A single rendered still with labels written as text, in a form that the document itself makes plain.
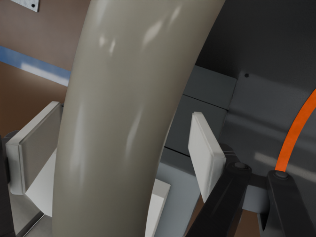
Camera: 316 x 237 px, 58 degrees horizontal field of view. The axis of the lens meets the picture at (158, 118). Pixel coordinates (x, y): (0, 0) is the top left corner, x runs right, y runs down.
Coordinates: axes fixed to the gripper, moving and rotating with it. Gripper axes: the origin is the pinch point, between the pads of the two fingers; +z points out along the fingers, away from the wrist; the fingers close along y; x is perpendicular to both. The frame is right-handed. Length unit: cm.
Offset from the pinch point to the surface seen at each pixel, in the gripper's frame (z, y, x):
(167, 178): 35.1, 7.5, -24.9
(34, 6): 141, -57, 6
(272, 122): 101, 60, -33
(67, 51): 137, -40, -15
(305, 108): 96, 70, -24
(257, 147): 103, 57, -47
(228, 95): 83, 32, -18
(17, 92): 153, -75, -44
